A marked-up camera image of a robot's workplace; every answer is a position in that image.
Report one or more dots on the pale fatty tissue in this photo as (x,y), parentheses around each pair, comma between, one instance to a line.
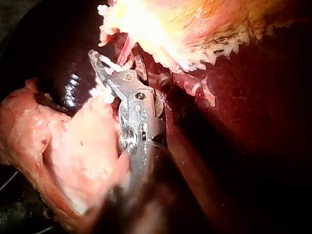
(73,146)
(195,87)

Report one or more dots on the right arm instrument jaw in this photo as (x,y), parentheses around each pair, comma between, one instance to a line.
(98,65)
(141,65)

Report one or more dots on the white clip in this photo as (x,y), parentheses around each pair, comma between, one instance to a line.
(113,66)

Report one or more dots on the dark right arm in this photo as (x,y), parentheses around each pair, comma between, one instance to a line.
(151,190)

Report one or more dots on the dark red liver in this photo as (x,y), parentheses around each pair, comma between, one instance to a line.
(243,109)

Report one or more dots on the thin tube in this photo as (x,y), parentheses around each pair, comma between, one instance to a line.
(125,48)

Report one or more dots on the gallbladder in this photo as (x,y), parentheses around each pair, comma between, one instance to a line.
(195,24)

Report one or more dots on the right arm instrument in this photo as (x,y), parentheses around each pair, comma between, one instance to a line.
(140,109)

